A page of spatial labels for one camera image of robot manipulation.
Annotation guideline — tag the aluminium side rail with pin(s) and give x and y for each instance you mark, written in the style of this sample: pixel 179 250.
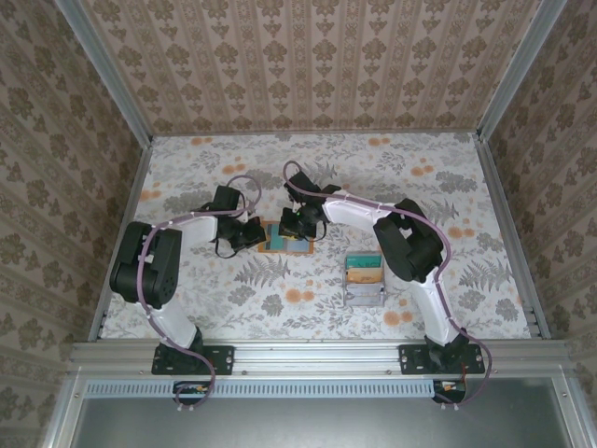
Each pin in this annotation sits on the aluminium side rail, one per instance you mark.
pixel 129 210
pixel 503 210

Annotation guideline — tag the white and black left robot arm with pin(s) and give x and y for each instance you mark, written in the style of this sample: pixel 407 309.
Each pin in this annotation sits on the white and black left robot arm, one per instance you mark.
pixel 196 228

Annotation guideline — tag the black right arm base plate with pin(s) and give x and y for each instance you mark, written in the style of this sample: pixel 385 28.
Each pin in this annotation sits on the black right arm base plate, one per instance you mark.
pixel 410 359

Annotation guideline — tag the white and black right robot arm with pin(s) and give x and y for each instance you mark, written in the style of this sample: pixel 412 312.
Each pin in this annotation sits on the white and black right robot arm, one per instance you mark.
pixel 350 212

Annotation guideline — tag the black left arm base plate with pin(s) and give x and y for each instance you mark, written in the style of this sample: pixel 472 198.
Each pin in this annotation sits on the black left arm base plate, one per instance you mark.
pixel 224 359

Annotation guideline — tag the aluminium mounting rail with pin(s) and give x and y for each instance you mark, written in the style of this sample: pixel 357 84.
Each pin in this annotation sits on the aluminium mounting rail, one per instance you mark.
pixel 317 357

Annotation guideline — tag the aluminium frame post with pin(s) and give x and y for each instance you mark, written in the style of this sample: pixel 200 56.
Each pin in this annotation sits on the aluminium frame post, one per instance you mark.
pixel 517 70
pixel 111 74

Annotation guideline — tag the teal card with dark stripe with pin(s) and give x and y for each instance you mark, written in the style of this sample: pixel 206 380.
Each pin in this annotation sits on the teal card with dark stripe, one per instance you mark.
pixel 276 245

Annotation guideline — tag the floral patterned table cover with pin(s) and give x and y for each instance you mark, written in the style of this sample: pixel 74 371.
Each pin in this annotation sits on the floral patterned table cover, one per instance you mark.
pixel 233 308

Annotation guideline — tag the tan orange patterned card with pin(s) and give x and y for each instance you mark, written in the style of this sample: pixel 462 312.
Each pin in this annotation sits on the tan orange patterned card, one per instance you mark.
pixel 366 277

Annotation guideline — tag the black power connector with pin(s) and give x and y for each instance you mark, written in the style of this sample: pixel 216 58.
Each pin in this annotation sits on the black power connector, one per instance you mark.
pixel 186 389
pixel 454 394

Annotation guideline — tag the clear plastic card box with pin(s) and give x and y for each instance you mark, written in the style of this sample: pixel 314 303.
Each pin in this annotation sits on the clear plastic card box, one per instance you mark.
pixel 368 296

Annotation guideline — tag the grey metal panel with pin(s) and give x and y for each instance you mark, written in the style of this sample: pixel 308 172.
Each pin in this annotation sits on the grey metal panel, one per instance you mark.
pixel 317 424

